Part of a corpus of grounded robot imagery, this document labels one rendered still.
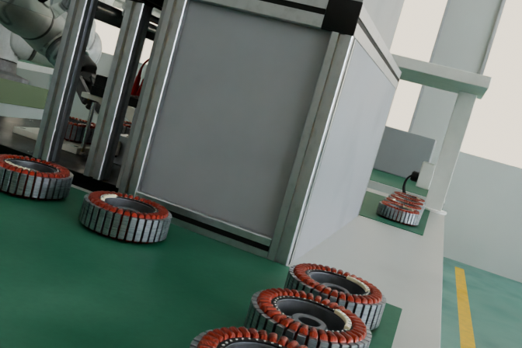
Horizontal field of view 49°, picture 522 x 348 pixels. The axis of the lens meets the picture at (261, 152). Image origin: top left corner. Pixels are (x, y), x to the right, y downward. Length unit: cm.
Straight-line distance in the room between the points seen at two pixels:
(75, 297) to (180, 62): 43
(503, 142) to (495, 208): 61
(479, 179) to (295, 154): 496
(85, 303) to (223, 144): 37
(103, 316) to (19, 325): 7
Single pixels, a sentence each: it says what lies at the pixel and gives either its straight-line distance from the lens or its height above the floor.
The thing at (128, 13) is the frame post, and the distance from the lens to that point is 92.
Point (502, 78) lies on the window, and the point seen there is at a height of 175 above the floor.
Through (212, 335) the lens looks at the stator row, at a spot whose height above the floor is 79.
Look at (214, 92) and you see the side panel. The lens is 83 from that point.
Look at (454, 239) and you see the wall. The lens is 575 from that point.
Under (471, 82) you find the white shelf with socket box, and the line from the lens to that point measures 182.
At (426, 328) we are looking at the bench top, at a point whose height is 75.
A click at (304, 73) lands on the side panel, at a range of 79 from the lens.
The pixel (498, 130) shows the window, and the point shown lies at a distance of 571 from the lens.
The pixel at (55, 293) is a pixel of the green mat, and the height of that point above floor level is 75.
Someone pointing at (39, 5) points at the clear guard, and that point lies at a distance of 127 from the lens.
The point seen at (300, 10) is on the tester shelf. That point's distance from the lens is 80.
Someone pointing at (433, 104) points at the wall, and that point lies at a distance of 571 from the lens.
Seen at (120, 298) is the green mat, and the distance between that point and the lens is 55.
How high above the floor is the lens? 96
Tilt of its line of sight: 5 degrees down
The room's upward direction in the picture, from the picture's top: 16 degrees clockwise
